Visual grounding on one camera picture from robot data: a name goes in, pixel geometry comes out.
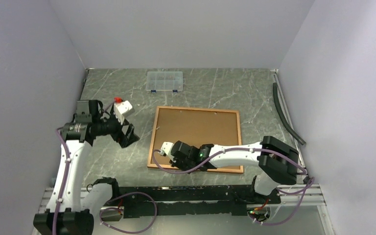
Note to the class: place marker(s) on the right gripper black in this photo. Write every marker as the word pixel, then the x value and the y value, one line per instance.
pixel 176 163

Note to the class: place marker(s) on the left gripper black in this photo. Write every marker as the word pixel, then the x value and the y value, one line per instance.
pixel 119 135

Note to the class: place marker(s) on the brown backing board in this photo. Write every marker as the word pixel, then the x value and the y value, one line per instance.
pixel 196 133

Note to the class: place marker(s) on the wooden picture frame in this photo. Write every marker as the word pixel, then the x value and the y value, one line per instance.
pixel 152 139

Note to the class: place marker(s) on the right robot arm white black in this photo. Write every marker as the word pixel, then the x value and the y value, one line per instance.
pixel 277 160

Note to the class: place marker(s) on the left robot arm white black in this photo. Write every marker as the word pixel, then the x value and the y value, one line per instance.
pixel 66 212

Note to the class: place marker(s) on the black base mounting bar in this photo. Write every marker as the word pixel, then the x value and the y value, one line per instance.
pixel 192 200

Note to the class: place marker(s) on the clear plastic organizer box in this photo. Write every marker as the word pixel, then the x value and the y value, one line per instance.
pixel 164 81

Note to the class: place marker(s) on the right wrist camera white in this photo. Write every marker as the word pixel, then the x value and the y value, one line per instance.
pixel 166 148

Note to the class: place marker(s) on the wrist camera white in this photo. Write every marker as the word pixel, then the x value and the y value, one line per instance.
pixel 122 109
pixel 166 148

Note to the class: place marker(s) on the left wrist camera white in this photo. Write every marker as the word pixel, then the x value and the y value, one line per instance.
pixel 122 109

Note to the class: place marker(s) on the aluminium extrusion rail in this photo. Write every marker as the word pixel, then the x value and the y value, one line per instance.
pixel 313 196

